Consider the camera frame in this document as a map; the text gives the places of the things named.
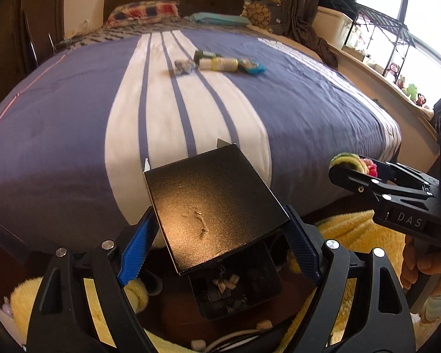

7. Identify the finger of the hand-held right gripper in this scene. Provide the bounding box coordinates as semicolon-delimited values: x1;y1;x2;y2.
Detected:
329;165;433;207
375;160;441;191

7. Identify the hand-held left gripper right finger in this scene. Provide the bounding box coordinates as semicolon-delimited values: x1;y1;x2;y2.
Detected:
284;204;417;353

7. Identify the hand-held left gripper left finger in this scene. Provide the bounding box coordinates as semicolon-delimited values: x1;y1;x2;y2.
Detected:
26;207;160;353

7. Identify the black waste bin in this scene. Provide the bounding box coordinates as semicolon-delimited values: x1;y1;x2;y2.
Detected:
188;240;283;320

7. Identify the black gift box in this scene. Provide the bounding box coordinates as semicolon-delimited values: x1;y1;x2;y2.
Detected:
143;139;292;277

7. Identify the person's right forearm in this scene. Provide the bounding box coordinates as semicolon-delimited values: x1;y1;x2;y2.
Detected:
421;273;441;323

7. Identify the person's right hand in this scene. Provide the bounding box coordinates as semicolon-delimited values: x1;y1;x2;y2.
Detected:
400;235;441;289

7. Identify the yellow fluffy blanket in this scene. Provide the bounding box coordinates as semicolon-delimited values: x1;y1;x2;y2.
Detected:
8;209;441;353

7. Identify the green frog plush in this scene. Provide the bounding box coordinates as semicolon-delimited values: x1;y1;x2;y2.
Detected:
404;82;420;102

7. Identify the blue striped blanket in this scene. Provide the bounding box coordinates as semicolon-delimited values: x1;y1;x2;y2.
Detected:
0;29;404;262

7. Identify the pink plush toy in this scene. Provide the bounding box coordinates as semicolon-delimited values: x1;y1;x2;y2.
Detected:
0;296;16;317

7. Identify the teal wipes packet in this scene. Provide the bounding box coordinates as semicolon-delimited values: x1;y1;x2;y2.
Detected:
238;59;267;76

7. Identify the black drying rack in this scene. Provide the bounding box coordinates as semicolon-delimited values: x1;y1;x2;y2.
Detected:
347;3;417;79

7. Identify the white storage box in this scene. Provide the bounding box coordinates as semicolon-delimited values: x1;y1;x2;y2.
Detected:
312;6;354;51

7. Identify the window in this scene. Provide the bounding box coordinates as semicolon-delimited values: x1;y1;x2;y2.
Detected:
356;0;441;67

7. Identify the cream yellow bottle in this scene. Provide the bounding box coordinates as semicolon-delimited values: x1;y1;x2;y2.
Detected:
199;56;240;71

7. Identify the grey blue crumpled cloth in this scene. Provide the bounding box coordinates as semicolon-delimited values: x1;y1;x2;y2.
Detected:
174;59;196;76

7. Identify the brown curtain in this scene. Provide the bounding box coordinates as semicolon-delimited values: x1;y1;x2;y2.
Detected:
250;0;340;69

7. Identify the wood slice print cushion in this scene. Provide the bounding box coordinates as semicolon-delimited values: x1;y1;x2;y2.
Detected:
240;0;284;32

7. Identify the dark green bottle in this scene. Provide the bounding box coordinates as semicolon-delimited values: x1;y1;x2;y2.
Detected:
193;50;222;61

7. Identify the teal pillow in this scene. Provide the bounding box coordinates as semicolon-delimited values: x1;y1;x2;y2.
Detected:
189;12;253;27

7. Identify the zebra pattern bed sheet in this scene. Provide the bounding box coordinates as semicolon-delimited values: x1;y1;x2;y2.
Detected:
54;18;266;51

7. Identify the plaid pillow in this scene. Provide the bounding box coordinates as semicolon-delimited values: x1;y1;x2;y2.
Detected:
105;1;181;27

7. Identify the dark wooden wardrobe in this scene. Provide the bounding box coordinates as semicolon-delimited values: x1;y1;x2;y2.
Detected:
0;0;66;101

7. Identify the white cable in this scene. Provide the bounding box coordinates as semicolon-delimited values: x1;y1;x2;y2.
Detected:
205;328;280;353

